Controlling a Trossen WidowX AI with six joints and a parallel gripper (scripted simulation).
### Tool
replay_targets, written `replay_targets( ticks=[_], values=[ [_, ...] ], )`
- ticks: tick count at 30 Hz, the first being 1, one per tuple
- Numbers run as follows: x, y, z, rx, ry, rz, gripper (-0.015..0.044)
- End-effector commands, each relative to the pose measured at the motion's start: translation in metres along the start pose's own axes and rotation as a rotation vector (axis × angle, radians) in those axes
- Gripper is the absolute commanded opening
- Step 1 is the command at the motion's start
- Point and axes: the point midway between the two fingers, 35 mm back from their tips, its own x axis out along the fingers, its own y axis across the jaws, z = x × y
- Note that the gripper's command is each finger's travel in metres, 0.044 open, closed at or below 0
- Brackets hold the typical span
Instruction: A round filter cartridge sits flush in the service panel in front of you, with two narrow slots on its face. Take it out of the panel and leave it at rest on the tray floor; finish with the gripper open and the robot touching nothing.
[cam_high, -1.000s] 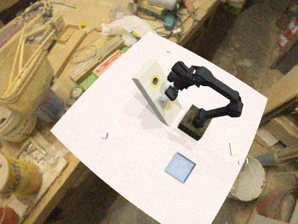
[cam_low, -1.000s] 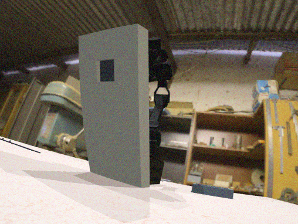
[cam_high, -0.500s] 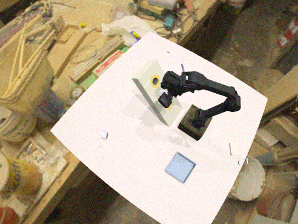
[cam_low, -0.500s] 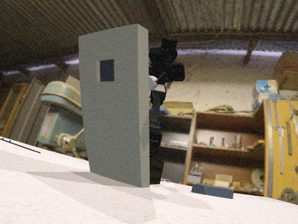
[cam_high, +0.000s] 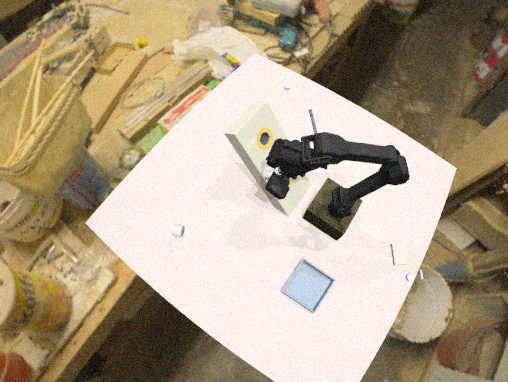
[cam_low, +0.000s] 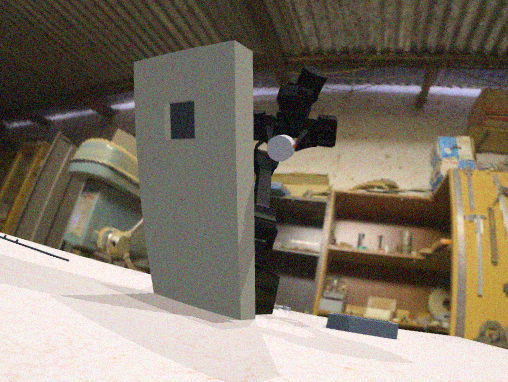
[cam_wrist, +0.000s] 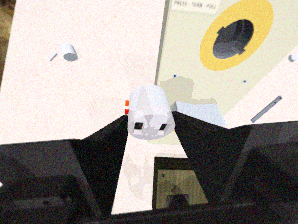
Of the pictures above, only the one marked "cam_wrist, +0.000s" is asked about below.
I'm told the grey flat bar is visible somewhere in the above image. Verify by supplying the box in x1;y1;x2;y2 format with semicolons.
251;95;282;123

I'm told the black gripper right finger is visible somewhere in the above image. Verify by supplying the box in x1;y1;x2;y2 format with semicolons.
172;111;298;203

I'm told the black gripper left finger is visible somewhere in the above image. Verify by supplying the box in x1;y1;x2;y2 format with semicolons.
0;115;128;216

